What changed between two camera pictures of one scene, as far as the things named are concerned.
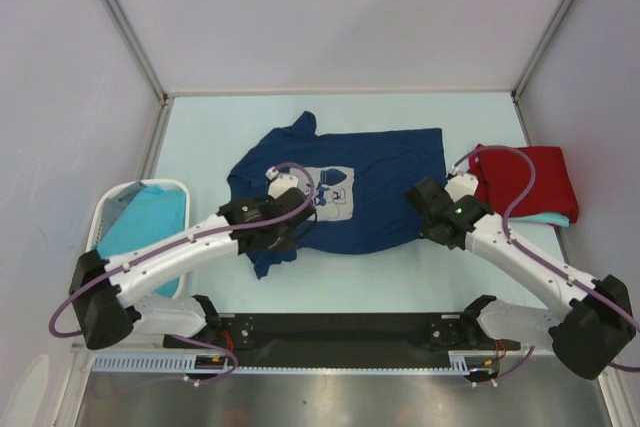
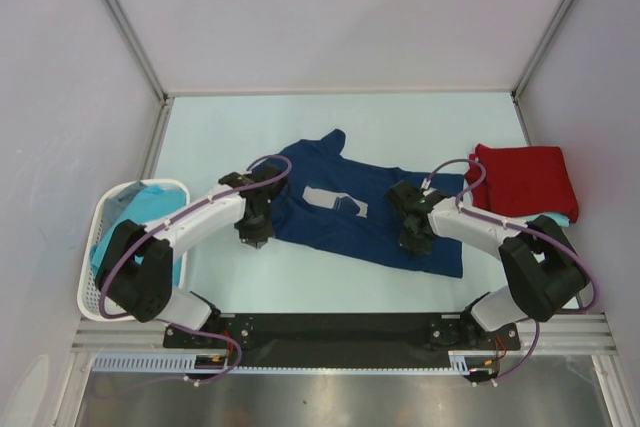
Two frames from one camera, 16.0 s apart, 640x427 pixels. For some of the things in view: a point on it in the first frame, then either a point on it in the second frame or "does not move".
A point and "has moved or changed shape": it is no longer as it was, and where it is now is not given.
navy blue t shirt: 361,182 has moved or changed shape
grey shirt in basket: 115,204 does not move
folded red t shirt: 501,176 does not move
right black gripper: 425,233 → 408,243
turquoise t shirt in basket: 149,213 does not move
